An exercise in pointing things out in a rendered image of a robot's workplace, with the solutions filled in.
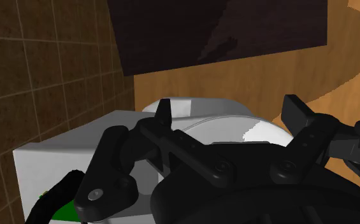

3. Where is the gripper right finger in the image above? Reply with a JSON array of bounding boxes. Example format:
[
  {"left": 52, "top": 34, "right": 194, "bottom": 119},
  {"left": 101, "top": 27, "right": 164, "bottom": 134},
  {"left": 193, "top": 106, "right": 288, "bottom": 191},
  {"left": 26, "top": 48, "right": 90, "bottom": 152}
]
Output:
[{"left": 269, "top": 94, "right": 360, "bottom": 205}]

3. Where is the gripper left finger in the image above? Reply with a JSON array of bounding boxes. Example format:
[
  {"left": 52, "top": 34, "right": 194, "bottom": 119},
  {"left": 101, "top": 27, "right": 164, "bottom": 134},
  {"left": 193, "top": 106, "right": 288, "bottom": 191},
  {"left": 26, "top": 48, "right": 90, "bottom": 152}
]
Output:
[{"left": 73, "top": 98, "right": 237, "bottom": 223}]

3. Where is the green flat object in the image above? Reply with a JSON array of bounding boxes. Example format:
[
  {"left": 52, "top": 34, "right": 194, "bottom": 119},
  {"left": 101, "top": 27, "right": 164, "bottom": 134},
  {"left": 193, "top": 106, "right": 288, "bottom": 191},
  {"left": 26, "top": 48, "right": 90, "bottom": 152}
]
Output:
[{"left": 40, "top": 190, "right": 83, "bottom": 222}]

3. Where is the black curved object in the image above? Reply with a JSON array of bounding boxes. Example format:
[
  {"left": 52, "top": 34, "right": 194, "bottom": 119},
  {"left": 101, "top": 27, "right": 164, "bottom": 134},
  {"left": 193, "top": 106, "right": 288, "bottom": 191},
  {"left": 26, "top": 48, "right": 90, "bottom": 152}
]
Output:
[{"left": 24, "top": 169, "right": 86, "bottom": 224}]

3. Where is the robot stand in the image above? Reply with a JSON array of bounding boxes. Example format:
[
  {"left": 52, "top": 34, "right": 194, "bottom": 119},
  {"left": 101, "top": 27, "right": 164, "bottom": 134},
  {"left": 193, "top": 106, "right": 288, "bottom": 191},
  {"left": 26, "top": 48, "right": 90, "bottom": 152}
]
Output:
[{"left": 106, "top": 0, "right": 328, "bottom": 77}]

